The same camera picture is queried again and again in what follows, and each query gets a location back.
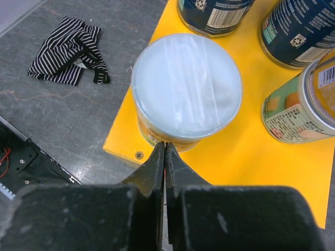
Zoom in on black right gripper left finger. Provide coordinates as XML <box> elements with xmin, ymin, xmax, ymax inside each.
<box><xmin>1</xmin><ymin>143</ymin><xmax>165</xmax><ymax>250</ymax></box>

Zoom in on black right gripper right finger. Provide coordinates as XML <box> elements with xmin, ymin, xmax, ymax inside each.
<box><xmin>164</xmin><ymin>143</ymin><xmax>325</xmax><ymax>250</ymax></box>

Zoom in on yellow cabinet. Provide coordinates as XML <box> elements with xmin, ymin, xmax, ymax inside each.
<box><xmin>102</xmin><ymin>0</ymin><xmax>335</xmax><ymax>230</ymax></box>

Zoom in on wide yellow label can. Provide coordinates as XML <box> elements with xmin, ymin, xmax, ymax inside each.
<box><xmin>131</xmin><ymin>33</ymin><xmax>243</xmax><ymax>151</ymax></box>

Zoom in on blue yellow tin can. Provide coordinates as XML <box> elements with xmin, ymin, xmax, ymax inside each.
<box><xmin>260</xmin><ymin>0</ymin><xmax>334</xmax><ymax>69</ymax></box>

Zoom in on clear jar orange contents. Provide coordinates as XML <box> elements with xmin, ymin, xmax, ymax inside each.
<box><xmin>298</xmin><ymin>49</ymin><xmax>334</xmax><ymax>130</ymax></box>

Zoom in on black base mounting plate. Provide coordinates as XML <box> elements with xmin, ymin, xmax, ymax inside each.
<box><xmin>1</xmin><ymin>117</ymin><xmax>81</xmax><ymax>195</ymax></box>

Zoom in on black white striped cloth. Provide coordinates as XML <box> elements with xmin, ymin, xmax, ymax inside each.
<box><xmin>27</xmin><ymin>16</ymin><xmax>110</xmax><ymax>86</ymax></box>

